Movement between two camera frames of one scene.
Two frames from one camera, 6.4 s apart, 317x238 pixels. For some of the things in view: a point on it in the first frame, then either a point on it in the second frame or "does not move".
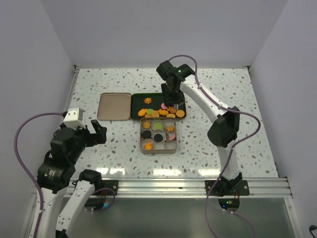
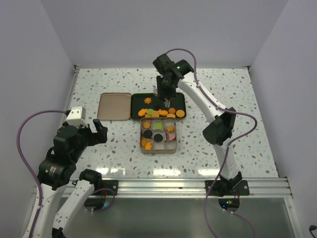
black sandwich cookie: [146, 134] does not move
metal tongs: [176, 106] -> [167, 102]
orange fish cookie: [148, 146] does not move
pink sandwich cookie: [172, 137] does not move
